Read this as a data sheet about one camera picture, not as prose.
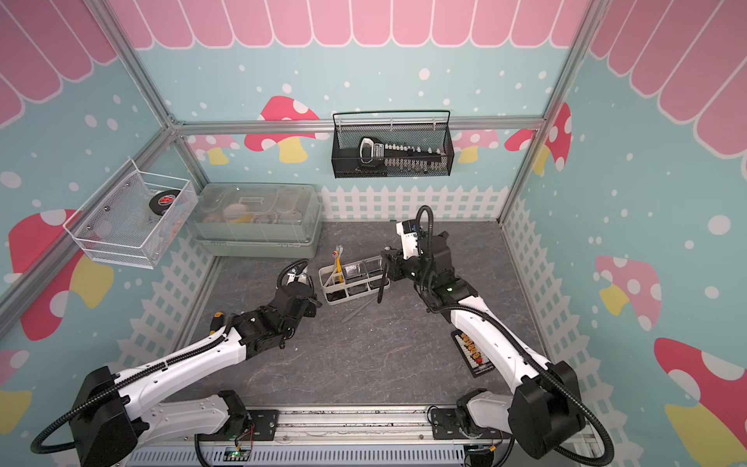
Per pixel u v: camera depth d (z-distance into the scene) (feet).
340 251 2.94
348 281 2.96
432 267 1.90
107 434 1.27
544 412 1.30
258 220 3.28
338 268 3.06
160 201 2.56
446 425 2.43
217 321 3.01
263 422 2.45
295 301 1.91
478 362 2.73
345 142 3.11
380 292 2.65
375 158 2.85
